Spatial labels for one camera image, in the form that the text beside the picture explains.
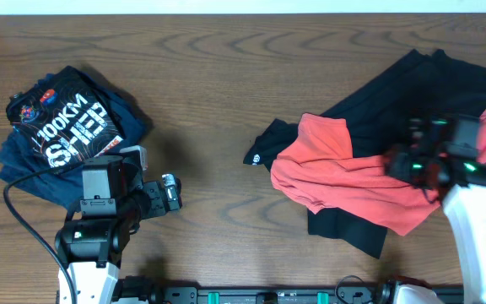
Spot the black t-shirt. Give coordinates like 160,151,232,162
243,48,486,260

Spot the red t-shirt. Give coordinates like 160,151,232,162
270,108,486,236

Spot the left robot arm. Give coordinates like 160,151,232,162
56,173,182,303

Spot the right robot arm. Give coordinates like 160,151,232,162
385,116,486,303

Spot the black printed folded shirt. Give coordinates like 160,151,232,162
6,66,124,167

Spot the navy blue folded shirt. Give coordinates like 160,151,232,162
0,71,146,208

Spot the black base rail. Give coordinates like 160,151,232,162
111,276,466,304

